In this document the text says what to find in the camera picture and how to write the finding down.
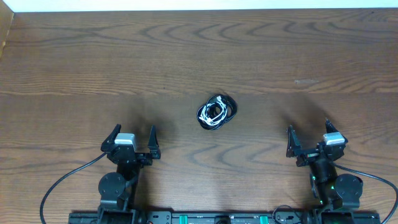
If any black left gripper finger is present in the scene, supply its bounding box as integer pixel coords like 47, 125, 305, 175
147, 125, 161, 159
100, 124, 121, 152

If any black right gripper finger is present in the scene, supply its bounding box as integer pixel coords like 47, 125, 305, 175
325, 119, 348, 144
286, 125, 301, 157

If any white usb cable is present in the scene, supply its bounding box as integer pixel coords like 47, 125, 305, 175
198, 96, 228, 126

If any black usb cable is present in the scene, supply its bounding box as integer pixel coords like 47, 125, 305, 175
196, 94, 238, 131

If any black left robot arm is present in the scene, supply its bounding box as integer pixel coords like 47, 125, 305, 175
96, 124, 161, 224

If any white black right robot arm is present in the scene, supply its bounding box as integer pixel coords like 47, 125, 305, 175
286, 120, 363, 223

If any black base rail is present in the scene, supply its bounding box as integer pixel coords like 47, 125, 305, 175
68, 210, 381, 224

